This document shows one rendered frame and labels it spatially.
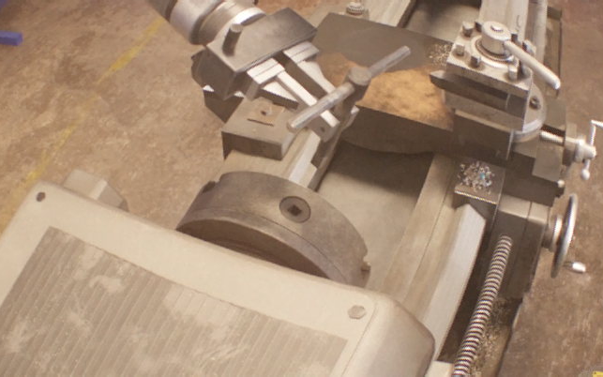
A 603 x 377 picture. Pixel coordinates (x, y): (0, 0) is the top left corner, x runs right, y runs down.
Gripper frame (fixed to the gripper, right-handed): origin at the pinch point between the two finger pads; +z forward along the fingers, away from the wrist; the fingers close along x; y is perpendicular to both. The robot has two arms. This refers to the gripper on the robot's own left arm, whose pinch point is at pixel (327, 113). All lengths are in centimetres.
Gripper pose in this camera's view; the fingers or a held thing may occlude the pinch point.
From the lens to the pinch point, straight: 81.7
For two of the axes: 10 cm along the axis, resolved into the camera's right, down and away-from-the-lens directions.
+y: 3.2, -5.6, -7.6
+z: 7.0, 6.8, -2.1
